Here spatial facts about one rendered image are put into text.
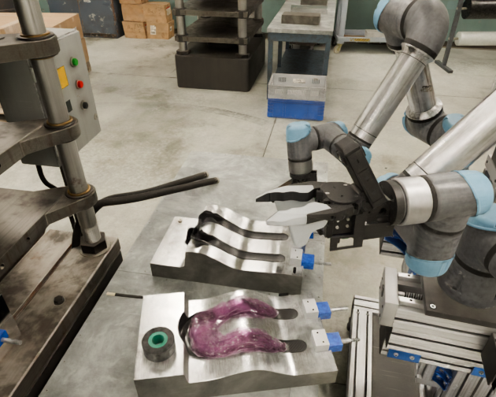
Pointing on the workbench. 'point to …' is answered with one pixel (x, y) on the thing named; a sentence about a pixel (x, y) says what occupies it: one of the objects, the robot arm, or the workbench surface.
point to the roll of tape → (162, 351)
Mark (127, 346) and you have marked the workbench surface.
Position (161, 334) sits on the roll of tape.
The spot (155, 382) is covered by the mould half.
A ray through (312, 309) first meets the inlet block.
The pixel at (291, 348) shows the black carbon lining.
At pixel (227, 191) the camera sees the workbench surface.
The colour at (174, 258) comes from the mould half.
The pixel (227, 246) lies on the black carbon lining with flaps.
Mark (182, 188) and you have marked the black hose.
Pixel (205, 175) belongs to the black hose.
